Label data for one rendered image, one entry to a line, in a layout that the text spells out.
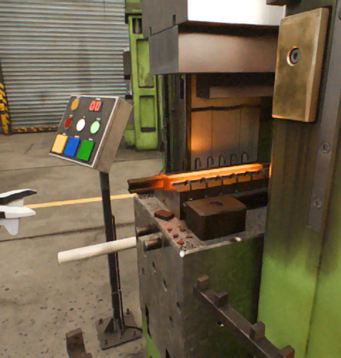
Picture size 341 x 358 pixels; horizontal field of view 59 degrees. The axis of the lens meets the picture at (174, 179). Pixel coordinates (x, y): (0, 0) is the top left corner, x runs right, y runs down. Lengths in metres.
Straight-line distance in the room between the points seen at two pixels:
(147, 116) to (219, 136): 4.67
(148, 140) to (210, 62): 5.02
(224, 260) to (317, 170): 0.28
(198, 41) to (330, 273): 0.53
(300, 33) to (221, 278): 0.51
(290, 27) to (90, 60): 8.21
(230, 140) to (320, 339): 0.67
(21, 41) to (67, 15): 1.28
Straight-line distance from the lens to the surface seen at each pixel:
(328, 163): 0.56
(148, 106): 5.69
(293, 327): 0.75
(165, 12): 0.78
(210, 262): 0.69
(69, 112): 1.41
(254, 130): 1.16
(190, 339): 0.80
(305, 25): 0.58
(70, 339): 0.46
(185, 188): 0.77
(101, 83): 8.71
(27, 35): 8.84
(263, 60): 0.82
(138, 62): 5.69
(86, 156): 1.17
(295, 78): 0.58
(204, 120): 1.04
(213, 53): 0.74
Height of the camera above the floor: 1.25
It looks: 18 degrees down
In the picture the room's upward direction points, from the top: 1 degrees counter-clockwise
